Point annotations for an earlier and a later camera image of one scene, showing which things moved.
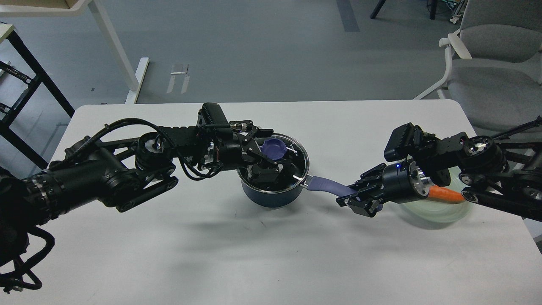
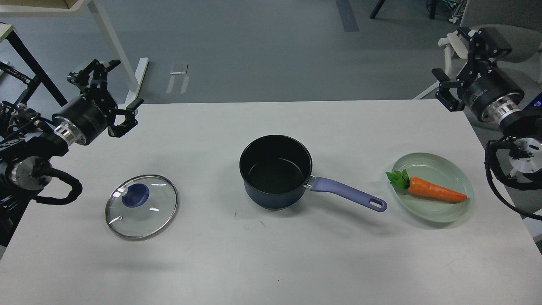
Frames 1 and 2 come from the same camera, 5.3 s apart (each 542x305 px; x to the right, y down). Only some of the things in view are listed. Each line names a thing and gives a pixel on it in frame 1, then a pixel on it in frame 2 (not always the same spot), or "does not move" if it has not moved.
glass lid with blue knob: (284, 149) -> (141, 206)
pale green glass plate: (423, 210) does not move
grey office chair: (493, 63) does not move
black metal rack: (11, 113) does not move
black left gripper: (228, 150) -> (92, 113)
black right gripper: (399, 182) -> (478, 86)
